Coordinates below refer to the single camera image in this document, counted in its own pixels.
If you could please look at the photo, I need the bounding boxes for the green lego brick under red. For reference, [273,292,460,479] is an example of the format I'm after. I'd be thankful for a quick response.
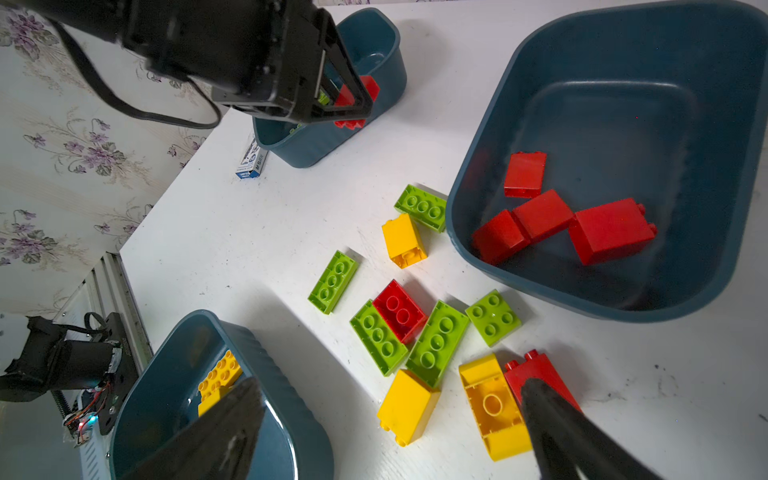
[350,300,409,376]

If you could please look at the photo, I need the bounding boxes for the marker pen box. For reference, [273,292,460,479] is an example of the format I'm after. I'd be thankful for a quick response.
[235,139,269,179]

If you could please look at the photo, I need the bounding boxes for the red lego brick large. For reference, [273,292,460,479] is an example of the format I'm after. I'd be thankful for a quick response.
[568,198,658,266]

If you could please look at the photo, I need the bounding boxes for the red lego brick joined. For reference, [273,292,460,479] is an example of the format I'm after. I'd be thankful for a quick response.
[511,190,574,244]

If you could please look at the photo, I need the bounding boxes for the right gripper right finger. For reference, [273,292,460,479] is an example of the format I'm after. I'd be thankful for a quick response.
[521,378,659,479]

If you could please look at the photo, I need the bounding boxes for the teal bin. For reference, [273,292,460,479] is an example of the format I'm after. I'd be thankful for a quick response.
[110,310,334,479]
[447,1,767,323]
[251,7,408,169]

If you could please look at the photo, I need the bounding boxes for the red flat lego brick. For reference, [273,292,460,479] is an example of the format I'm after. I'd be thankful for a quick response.
[373,280,427,344]

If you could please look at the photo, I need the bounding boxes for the long yellow lego brick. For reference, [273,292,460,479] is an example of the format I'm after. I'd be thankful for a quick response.
[198,350,243,402]

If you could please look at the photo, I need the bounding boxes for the green lego brick upright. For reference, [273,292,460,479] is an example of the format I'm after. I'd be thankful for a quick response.
[308,251,358,315]

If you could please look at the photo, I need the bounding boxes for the teal bin back left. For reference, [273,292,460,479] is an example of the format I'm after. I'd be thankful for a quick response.
[251,7,408,169]

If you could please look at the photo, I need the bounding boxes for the yellow lego brick front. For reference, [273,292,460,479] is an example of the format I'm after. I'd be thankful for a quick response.
[377,369,441,447]

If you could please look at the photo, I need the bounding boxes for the small yellow lego brick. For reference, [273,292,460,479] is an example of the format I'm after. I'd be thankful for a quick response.
[198,390,222,417]

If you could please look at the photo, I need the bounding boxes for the teal bin front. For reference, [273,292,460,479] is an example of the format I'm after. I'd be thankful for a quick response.
[110,310,334,479]

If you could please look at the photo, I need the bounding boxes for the yellow lego brick right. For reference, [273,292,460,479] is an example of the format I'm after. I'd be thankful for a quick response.
[458,353,532,461]

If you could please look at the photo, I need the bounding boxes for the small green lego right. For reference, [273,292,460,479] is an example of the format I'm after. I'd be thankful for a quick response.
[465,290,522,347]

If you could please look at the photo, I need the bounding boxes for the red lego brick back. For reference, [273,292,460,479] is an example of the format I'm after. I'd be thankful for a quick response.
[504,152,547,199]

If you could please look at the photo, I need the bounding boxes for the green lego brick middle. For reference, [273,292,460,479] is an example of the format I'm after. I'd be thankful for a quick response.
[405,301,470,389]

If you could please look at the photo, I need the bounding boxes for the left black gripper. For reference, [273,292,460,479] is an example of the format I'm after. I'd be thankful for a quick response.
[212,1,374,123]

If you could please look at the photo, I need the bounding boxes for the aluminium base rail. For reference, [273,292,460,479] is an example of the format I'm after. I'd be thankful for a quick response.
[54,253,153,479]

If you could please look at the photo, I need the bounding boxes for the yellow lego brick centre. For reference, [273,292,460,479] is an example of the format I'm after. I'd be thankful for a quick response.
[382,213,428,269]

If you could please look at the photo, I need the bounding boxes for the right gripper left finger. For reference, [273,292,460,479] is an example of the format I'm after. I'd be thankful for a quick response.
[123,377,266,479]

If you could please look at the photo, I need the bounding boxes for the teal bin back right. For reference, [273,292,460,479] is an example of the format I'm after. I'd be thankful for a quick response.
[447,1,767,323]

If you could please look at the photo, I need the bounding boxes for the green lego brick back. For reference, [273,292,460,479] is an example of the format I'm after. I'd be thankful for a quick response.
[394,185,447,233]

